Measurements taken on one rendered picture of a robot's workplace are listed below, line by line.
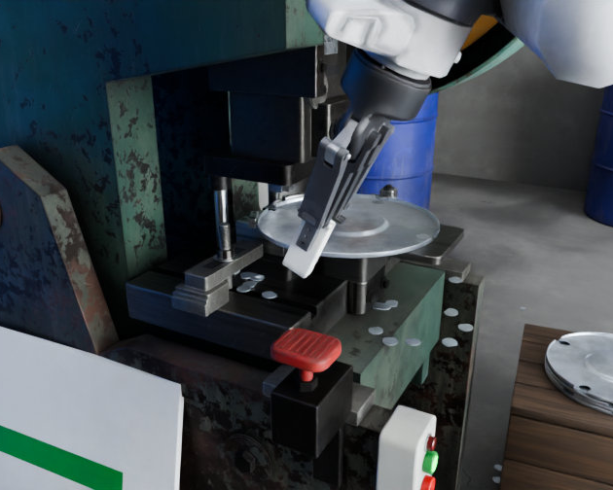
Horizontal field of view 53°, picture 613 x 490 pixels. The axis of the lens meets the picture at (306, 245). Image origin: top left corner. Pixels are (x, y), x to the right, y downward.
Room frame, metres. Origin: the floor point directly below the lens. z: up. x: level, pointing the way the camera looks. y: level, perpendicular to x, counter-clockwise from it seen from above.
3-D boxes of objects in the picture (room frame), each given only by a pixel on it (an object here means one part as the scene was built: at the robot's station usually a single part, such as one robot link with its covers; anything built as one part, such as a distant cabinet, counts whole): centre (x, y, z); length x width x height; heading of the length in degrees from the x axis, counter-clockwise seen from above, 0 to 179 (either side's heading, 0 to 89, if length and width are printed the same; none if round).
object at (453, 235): (0.90, -0.11, 0.72); 0.25 x 0.14 x 0.14; 61
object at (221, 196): (0.94, 0.14, 0.81); 0.02 x 0.02 x 0.14
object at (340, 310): (0.99, 0.04, 0.68); 0.45 x 0.30 x 0.06; 151
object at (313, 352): (0.59, 0.00, 0.72); 0.07 x 0.06 x 0.08; 61
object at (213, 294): (0.84, 0.13, 0.76); 0.17 x 0.06 x 0.10; 151
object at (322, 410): (0.60, -0.01, 0.62); 0.10 x 0.06 x 0.20; 151
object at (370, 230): (0.93, -0.07, 0.78); 0.29 x 0.29 x 0.01
